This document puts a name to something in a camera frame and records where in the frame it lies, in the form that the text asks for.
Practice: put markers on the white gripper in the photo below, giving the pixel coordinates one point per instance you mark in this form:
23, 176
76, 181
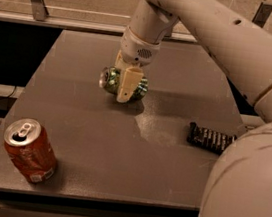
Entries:
135, 49

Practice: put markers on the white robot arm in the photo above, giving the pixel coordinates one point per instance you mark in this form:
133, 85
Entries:
240, 183

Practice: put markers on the right metal bracket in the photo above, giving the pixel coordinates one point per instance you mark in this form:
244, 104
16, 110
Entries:
262, 14

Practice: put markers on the black snack bar wrapper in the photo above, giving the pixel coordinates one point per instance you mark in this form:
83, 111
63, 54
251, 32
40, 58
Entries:
208, 139

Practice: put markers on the green soda can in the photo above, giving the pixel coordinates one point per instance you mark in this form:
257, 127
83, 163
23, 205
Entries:
109, 81

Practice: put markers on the orange soda can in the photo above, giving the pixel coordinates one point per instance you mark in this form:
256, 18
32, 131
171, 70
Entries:
28, 147

